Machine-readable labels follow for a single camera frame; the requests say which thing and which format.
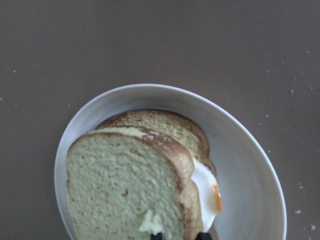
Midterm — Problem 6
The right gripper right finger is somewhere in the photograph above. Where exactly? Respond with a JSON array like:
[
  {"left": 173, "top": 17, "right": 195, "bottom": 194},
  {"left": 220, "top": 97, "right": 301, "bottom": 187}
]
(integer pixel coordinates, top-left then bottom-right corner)
[{"left": 197, "top": 232, "right": 213, "bottom": 240}]

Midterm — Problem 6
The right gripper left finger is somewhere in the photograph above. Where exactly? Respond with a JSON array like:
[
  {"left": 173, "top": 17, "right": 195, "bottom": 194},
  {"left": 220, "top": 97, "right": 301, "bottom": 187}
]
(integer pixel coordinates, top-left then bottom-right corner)
[{"left": 150, "top": 232, "right": 163, "bottom": 240}]

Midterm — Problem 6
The fried egg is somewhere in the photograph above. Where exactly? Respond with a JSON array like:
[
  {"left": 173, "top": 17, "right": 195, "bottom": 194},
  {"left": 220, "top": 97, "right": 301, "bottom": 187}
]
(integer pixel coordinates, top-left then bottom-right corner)
[{"left": 191, "top": 158, "right": 223, "bottom": 232}]

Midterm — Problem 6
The white plate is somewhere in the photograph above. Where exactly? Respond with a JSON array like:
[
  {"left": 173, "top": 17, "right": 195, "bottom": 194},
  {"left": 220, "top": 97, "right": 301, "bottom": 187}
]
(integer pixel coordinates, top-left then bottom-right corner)
[{"left": 54, "top": 83, "right": 287, "bottom": 240}]

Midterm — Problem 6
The bread slice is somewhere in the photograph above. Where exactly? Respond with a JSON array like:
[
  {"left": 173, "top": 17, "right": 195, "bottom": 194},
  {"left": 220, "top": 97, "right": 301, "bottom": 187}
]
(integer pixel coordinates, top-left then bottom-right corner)
[
  {"left": 66, "top": 126, "right": 203, "bottom": 240},
  {"left": 95, "top": 109, "right": 216, "bottom": 177}
]

